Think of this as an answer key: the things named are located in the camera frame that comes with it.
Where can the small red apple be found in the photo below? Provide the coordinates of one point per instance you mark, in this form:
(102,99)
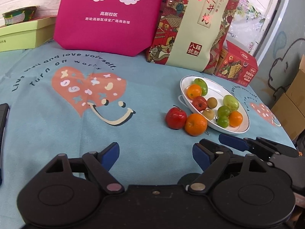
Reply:
(175,118)
(199,103)

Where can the green bowl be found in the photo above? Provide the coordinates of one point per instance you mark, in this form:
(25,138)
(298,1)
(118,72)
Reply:
(20,15)

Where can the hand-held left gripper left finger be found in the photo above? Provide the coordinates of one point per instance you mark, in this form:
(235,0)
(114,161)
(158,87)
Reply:
(111,153)

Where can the white plate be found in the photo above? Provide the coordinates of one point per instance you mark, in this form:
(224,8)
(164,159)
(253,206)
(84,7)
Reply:
(215,90)

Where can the white metal post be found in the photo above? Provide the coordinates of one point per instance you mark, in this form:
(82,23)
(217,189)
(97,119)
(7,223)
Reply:
(274,12)

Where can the red beige patterned gift bag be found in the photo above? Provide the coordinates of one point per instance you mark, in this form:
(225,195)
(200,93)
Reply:
(190,28)

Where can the brown longan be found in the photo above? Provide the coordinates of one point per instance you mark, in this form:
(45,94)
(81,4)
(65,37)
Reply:
(208,114)

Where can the brown cardboard box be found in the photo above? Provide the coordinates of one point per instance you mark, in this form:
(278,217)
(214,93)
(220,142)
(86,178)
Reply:
(288,111)
(300,76)

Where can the red cracker box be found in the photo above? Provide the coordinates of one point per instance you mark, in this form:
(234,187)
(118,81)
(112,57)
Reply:
(236,66)

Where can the pink fabric bag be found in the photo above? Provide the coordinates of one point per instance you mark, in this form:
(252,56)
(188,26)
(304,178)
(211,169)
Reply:
(107,28)

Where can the teal printed tablecloth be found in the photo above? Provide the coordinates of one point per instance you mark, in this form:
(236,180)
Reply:
(143,88)

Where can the small orange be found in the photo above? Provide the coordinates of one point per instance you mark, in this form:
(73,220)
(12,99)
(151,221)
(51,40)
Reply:
(196,124)
(194,91)
(235,118)

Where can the large green mango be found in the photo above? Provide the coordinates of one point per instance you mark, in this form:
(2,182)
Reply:
(230,101)

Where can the light green box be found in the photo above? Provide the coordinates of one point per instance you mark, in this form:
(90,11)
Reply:
(19,37)

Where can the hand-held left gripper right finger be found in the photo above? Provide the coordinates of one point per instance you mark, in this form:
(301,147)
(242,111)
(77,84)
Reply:
(201,157)

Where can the green apple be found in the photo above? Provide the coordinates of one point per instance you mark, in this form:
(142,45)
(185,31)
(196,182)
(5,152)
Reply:
(223,121)
(223,111)

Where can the brown kiwi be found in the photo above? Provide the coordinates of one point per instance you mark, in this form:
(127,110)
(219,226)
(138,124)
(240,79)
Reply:
(211,102)

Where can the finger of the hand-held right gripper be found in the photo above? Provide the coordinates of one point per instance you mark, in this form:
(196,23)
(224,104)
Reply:
(212,145)
(234,141)

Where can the black phone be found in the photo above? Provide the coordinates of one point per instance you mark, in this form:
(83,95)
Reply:
(3,119)

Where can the white floral packaged pillow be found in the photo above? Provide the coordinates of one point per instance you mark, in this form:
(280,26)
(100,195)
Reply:
(243,26)

